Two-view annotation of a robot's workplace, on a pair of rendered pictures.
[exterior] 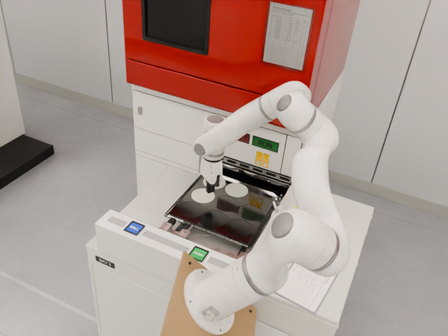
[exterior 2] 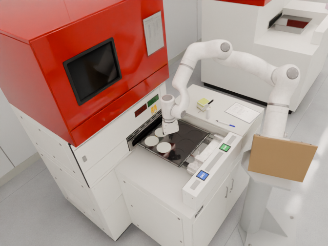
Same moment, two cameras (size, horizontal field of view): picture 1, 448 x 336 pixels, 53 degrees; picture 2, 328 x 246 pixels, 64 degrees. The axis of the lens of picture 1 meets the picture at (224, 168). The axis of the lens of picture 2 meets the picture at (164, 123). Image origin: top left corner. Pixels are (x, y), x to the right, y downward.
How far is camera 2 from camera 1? 1.61 m
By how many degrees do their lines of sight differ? 54
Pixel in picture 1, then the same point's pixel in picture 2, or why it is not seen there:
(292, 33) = (155, 29)
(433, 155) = not seen: hidden behind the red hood
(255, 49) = (142, 52)
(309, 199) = (266, 67)
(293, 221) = (294, 67)
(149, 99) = (87, 145)
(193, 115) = (116, 124)
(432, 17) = not seen: hidden behind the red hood
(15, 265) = not seen: outside the picture
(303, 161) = (251, 58)
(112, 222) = (194, 187)
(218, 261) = (228, 140)
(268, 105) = (194, 63)
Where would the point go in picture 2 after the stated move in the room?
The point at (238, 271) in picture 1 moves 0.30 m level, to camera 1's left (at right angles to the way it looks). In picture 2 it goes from (282, 109) to (285, 147)
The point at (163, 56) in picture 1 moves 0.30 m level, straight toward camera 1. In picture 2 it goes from (96, 103) to (153, 104)
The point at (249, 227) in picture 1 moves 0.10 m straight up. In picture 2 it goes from (194, 131) to (194, 120)
